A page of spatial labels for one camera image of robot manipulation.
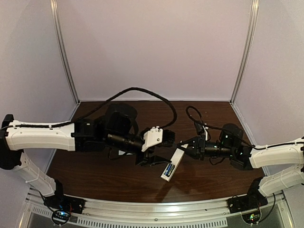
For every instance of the aluminium frame post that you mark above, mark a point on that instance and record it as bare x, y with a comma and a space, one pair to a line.
62, 50
253, 16

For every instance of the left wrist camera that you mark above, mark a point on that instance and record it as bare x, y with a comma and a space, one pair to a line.
156, 136

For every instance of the right aluminium frame post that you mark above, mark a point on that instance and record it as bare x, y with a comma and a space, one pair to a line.
253, 16

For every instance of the left aluminium frame post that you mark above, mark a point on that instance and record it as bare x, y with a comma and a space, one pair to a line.
62, 50

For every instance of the blue AAA battery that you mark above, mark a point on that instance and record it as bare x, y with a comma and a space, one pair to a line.
168, 170

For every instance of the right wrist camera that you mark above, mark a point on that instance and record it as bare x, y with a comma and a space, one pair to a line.
202, 131

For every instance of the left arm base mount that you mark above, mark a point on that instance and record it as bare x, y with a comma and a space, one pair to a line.
62, 208

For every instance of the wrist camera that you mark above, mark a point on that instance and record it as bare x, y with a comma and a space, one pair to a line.
202, 131
156, 136

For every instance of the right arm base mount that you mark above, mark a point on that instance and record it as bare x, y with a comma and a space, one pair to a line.
248, 206

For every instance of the front aluminium rail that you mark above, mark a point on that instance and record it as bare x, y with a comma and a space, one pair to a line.
195, 214

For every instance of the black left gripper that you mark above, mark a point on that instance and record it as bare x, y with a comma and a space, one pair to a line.
147, 156

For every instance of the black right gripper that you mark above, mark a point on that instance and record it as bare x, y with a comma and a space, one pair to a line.
200, 146

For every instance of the white remote control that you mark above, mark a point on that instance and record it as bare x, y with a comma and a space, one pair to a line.
175, 160

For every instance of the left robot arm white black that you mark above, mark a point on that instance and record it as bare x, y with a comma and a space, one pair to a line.
116, 129

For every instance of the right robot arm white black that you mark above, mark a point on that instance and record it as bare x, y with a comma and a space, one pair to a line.
246, 157

